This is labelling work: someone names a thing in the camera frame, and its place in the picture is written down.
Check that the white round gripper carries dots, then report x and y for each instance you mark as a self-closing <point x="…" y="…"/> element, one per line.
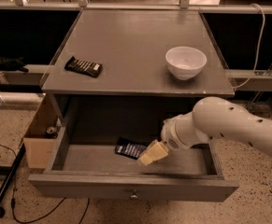
<point x="169" y="135"/>

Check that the blue rxbar wrapper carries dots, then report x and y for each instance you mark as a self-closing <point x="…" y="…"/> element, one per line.
<point x="129" y="149"/>

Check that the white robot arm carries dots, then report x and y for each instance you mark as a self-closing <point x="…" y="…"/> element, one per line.
<point x="211" y="118"/>

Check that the grey open drawer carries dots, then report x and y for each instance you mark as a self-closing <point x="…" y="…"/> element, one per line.
<point x="83" y="162"/>

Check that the grey wooden cabinet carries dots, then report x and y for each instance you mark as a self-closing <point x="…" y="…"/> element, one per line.
<point x="131" y="45"/>

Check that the white ceramic bowl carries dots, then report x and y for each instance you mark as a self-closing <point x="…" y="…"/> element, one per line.
<point x="185" y="62"/>

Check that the dark brown snack bar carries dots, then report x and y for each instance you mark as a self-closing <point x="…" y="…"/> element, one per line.
<point x="87" y="68"/>

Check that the metal can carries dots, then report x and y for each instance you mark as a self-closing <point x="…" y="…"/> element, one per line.
<point x="52" y="132"/>

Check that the cardboard box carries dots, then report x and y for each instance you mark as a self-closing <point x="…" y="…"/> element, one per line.
<point x="37" y="145"/>

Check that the black metal floor bar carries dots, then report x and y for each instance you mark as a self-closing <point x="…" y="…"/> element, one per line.
<point x="8" y="172"/>

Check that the black cloth bundle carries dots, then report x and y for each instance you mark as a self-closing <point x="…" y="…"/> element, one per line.
<point x="12" y="64"/>

